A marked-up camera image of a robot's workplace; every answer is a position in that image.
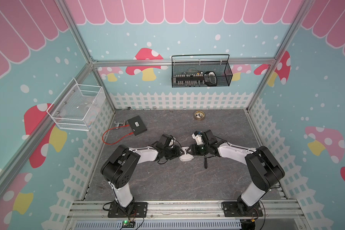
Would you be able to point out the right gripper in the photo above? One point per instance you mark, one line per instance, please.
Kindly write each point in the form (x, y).
(193, 151)

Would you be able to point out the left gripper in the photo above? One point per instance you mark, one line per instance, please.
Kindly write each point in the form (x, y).
(177, 153)

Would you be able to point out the white alarm clock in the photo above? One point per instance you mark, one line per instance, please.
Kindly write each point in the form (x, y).
(185, 157)

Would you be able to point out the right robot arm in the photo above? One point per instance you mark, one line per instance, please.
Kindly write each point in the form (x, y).
(265, 171)

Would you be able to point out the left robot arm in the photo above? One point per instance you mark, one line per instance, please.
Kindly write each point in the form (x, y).
(120, 166)

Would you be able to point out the tape roll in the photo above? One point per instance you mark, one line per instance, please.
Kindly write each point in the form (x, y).
(199, 115)

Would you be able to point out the black box device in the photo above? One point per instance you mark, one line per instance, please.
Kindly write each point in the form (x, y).
(137, 125)

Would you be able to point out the small circuit board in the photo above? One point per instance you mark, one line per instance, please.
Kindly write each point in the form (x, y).
(128, 224)

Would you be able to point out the metal clip bracket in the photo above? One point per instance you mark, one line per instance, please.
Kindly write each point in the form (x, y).
(119, 124)

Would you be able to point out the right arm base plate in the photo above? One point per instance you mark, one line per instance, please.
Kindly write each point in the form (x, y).
(233, 209)

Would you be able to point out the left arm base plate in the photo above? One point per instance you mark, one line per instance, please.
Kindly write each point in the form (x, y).
(134, 209)

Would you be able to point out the black wire mesh basket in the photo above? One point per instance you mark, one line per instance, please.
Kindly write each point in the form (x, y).
(201, 71)

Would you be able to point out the white wire basket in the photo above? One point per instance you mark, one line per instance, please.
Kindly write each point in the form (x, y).
(77, 107)

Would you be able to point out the aluminium front rail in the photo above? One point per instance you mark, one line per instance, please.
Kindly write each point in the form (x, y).
(283, 214)

